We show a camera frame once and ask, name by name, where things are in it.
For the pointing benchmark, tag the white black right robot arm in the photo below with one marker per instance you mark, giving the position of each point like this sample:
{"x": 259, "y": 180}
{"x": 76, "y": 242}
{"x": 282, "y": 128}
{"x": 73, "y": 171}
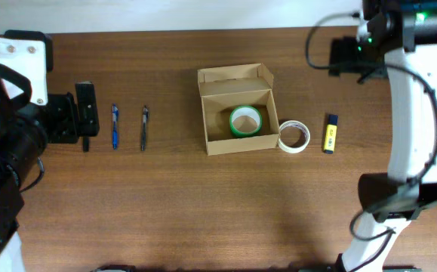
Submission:
{"x": 391, "y": 200}

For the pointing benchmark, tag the green tape roll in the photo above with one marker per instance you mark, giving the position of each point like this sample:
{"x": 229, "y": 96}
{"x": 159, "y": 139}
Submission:
{"x": 245, "y": 121}

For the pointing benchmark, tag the blue ballpoint pen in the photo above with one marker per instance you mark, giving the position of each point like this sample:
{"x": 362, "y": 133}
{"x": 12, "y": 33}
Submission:
{"x": 115, "y": 137}

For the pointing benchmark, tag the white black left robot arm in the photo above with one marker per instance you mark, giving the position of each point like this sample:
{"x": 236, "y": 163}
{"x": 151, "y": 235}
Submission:
{"x": 25, "y": 131}

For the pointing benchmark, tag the black ballpoint pen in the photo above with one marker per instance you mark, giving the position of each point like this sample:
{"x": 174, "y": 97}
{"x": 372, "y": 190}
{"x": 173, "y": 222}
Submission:
{"x": 145, "y": 119}

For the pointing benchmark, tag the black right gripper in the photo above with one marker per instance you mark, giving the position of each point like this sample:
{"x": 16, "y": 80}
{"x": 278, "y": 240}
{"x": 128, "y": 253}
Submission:
{"x": 343, "y": 57}

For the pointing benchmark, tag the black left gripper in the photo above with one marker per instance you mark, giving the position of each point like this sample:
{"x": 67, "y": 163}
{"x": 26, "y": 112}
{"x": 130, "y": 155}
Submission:
{"x": 87, "y": 109}

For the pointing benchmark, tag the yellow highlighter marker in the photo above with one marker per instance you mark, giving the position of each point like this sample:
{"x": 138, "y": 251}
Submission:
{"x": 330, "y": 134}

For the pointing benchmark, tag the beige masking tape roll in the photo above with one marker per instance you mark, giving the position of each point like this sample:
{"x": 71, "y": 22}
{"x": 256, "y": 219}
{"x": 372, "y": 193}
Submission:
{"x": 294, "y": 136}

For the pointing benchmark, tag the brown cardboard box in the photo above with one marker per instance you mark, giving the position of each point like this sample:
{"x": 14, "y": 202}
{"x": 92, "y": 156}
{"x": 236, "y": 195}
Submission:
{"x": 221, "y": 90}

